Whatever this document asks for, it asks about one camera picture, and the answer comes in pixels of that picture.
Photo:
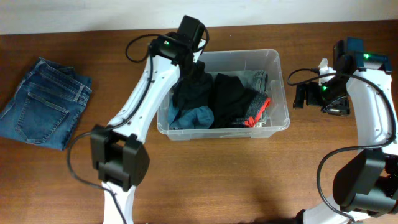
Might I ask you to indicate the light blue jeans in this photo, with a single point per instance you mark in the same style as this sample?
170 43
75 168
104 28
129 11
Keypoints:
253 79

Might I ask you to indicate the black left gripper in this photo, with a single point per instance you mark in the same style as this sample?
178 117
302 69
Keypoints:
193 73

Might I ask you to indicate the black red grey garment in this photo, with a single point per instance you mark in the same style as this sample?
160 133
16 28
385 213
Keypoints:
235 106

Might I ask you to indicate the small blue denim cloth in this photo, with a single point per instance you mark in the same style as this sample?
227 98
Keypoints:
197 118

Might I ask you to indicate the dark blue jeans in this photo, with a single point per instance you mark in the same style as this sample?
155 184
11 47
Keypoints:
46 106

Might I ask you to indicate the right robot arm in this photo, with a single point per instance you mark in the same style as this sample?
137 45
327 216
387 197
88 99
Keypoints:
359 83

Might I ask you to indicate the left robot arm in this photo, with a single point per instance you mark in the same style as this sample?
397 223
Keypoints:
118 152

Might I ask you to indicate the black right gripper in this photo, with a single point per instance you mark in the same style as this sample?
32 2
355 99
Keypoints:
337 106

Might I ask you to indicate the clear plastic storage bin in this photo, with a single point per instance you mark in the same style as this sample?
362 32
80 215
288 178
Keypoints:
275 118

